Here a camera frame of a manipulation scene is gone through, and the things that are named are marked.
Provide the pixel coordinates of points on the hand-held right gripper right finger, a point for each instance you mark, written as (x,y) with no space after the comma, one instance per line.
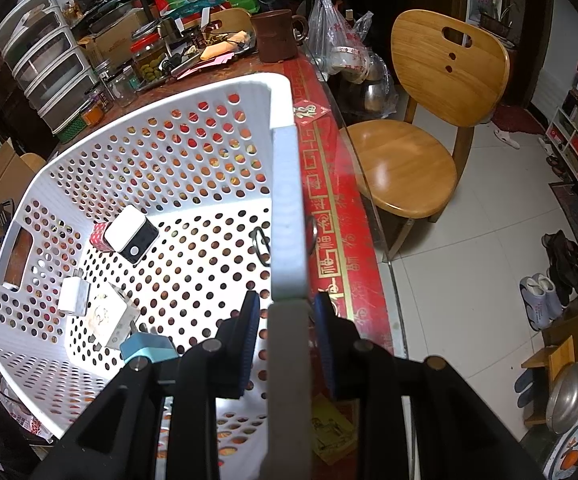
(326,352)

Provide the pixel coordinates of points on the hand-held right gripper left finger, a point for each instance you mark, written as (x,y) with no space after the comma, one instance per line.
(241,347)

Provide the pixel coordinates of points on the teal charger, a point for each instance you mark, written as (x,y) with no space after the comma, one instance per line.
(144,347)

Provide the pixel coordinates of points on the white charger block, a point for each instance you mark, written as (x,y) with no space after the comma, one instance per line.
(109,315)

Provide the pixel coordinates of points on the white charger with black face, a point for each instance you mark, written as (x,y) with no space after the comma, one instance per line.
(126,225)

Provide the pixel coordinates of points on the white perforated plastic basket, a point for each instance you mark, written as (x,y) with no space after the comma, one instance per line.
(286,185)

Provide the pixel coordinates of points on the white charger cube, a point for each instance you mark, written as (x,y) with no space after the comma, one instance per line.
(73,295)

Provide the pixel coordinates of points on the yellow printed packet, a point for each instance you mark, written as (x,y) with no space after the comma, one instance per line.
(333,430)

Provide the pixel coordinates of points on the red patterned tablecloth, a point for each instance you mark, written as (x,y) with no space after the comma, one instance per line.
(336,210)

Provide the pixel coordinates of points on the wooden chair with cutout back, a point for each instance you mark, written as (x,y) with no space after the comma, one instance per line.
(404,170)

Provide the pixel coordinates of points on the pair of dark slippers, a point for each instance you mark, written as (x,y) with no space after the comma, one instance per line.
(524,387)

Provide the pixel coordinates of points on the pair of grey slippers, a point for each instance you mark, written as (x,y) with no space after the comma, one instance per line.
(541,302)

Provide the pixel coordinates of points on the small wooden stool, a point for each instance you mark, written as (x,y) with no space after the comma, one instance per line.
(549,360)

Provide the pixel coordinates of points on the red square paper sticker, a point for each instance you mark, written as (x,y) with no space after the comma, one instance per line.
(310,113)

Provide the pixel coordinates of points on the metal pan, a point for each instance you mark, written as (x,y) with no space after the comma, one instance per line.
(569,395)

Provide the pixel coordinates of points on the pair of black shoes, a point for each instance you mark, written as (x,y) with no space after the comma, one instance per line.
(564,265)

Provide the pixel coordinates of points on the painted plate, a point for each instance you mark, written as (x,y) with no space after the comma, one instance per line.
(566,452)

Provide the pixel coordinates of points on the black slotted plastic holder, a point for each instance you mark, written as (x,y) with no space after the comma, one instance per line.
(4,217)

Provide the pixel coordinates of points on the green woven basket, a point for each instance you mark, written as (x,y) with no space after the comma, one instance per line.
(71,130)

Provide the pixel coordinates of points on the small orange jar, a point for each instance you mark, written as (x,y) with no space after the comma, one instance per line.
(93,114)

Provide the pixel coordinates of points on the white slipper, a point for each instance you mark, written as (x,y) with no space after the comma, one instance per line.
(506,138)

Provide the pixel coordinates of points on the empty glass jar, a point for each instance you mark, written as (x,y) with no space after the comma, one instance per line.
(120,90)

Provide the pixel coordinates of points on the pink paper sheet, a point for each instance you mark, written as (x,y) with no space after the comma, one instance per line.
(204,65)

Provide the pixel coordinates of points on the open cardboard box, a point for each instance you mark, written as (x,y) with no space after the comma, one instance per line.
(4,180)

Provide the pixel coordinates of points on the red doormat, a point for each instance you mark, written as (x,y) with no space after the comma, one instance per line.
(519,120)

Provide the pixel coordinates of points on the glass jar of green pickles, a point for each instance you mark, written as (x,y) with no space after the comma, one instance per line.
(148,60)

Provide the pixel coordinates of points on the brown mug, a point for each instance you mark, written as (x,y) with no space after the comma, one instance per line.
(274,37)

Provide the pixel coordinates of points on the dark lidded jar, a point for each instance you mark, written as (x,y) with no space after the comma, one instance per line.
(195,37)

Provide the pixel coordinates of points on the clear plastic bag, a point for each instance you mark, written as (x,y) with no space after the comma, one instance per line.
(344,35)

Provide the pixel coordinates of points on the brown cardboard carton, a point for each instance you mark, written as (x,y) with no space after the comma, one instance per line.
(114,35)

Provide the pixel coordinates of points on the stacked clear drawer unit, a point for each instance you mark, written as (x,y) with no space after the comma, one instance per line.
(44,60)

